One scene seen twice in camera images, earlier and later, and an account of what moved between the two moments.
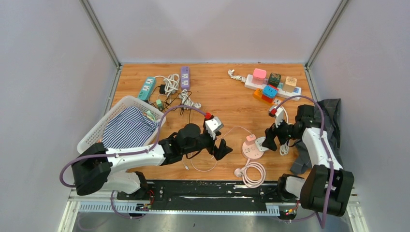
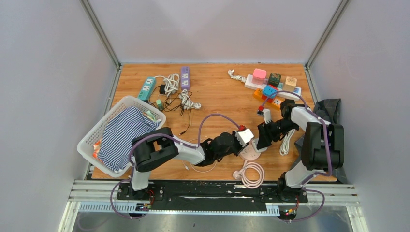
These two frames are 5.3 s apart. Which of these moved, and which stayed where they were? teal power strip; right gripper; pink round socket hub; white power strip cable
Moved: right gripper
Stayed: white power strip cable; pink round socket hub; teal power strip
